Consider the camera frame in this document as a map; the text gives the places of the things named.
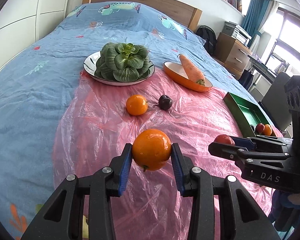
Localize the orange carrot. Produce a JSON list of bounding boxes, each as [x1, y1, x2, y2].
[[178, 54, 205, 86]]

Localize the desk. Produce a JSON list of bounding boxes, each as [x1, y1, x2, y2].
[[248, 55, 276, 92]]

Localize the teal curtain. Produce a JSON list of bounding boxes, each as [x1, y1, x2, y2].
[[241, 0, 274, 47]]

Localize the blue patterned bedsheet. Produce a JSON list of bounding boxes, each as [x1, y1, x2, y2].
[[0, 0, 283, 240]]

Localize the grey printer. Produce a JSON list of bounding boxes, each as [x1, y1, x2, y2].
[[222, 22, 251, 47]]

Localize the orange mandarin back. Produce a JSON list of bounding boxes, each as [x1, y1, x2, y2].
[[126, 94, 148, 116]]

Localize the blue gloved right hand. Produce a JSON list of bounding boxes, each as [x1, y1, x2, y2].
[[268, 190, 300, 232]]

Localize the black backpack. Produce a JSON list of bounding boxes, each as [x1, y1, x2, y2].
[[196, 25, 217, 55]]

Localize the wooden headboard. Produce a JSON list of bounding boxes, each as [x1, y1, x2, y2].
[[82, 0, 203, 33]]

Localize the green bok choy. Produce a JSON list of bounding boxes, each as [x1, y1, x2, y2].
[[97, 42, 150, 70]]

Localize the orange mandarin front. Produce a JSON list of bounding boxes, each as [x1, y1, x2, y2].
[[132, 129, 172, 172]]

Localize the green metal tray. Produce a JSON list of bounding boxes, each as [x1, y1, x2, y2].
[[223, 92, 270, 138]]

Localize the wooden nightstand drawers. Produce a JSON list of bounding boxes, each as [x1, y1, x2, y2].
[[213, 33, 252, 80]]

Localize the small green vegetable piece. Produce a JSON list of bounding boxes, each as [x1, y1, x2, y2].
[[82, 215, 89, 239]]

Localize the grey chair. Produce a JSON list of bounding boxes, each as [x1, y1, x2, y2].
[[258, 72, 292, 132]]

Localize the white wardrobe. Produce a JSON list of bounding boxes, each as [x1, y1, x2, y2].
[[0, 0, 68, 71]]

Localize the pink plastic sheet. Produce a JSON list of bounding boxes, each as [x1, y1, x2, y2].
[[52, 68, 283, 240]]

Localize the orange oval dish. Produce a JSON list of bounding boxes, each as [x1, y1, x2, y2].
[[163, 62, 212, 92]]

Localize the large orange mandarin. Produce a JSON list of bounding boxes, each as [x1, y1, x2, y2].
[[262, 124, 273, 136]]

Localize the dark plum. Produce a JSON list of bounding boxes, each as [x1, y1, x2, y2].
[[158, 95, 173, 111]]

